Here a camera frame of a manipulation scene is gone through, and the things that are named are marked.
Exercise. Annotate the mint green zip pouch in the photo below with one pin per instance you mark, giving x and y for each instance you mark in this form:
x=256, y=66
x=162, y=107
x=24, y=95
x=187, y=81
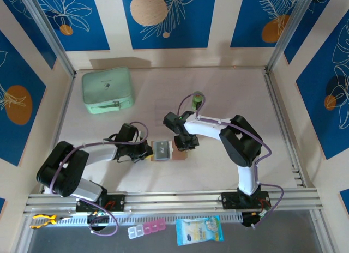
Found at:
x=107, y=86

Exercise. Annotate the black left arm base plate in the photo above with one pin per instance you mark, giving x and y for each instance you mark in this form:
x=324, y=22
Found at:
x=117, y=202

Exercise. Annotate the blue and yellow snack packet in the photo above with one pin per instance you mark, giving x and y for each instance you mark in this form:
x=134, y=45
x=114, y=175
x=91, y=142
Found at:
x=199, y=231

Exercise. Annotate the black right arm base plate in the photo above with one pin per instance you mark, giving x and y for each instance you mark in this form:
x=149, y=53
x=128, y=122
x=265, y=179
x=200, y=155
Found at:
x=230, y=201

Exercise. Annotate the aluminium side rail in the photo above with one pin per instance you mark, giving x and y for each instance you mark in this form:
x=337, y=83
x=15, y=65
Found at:
x=65, y=105
x=272, y=89

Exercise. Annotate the aluminium corner post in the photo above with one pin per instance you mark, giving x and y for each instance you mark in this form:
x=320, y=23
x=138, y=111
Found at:
x=46, y=32
x=289, y=32

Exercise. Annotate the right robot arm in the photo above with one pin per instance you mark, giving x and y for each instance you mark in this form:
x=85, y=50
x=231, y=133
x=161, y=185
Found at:
x=240, y=144

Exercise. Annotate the tan leather card holder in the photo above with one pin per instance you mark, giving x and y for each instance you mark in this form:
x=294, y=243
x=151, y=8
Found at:
x=180, y=155

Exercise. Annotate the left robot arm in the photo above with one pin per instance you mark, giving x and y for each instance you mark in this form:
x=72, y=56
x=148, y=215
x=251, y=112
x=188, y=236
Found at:
x=65, y=171

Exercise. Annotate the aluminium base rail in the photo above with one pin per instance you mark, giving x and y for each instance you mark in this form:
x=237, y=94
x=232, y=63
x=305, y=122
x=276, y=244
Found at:
x=174, y=201

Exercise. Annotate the white and pink pill organizer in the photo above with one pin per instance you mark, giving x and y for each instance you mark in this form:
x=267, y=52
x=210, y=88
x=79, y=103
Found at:
x=145, y=228

